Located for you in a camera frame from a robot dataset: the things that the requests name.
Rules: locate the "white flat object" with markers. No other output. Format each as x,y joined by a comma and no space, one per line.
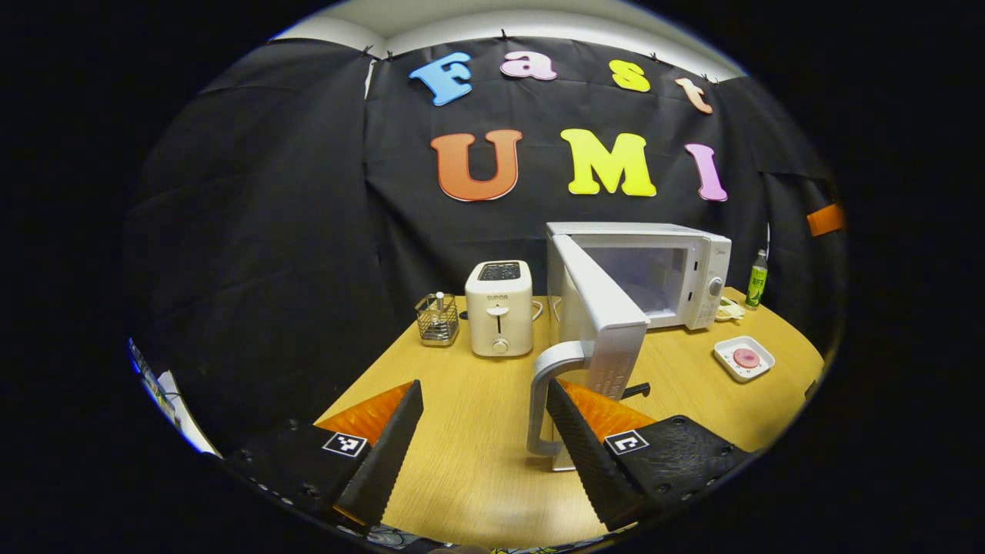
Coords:
173,400

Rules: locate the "divided dish of beans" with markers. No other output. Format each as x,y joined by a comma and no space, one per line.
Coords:
727,311

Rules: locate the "white square plate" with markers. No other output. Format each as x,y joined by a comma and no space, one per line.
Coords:
758,368

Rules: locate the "white toaster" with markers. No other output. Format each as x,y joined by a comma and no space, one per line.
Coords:
499,308

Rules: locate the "white microwave oven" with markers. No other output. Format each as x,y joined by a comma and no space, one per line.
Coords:
608,331

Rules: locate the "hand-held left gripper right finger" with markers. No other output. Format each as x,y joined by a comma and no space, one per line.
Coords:
589,454

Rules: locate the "small white utensil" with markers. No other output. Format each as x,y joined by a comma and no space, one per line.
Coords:
439,302

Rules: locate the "pink round food slice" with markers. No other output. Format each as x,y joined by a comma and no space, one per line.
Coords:
746,358

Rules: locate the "green drink bottle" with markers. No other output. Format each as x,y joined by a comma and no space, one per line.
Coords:
756,285

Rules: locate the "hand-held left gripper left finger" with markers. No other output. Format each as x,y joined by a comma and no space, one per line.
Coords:
388,454

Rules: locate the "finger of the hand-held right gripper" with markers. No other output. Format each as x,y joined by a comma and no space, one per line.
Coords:
825,219

